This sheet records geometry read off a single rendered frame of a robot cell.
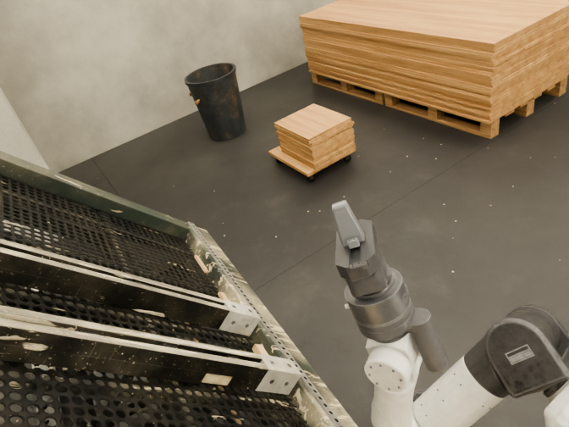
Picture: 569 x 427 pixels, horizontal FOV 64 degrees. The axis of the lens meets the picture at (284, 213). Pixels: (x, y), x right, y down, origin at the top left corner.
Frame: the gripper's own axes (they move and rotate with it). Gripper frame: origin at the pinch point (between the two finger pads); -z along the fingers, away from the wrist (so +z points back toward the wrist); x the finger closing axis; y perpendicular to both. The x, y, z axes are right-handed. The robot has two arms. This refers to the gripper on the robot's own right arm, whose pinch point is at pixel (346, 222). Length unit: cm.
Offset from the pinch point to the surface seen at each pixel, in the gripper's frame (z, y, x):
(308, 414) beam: 63, 33, -27
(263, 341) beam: 55, 47, -50
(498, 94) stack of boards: 92, -90, -315
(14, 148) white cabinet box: -20, 252, -243
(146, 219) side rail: 21, 92, -98
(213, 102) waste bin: 21, 143, -377
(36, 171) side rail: -15, 105, -78
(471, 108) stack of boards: 99, -70, -325
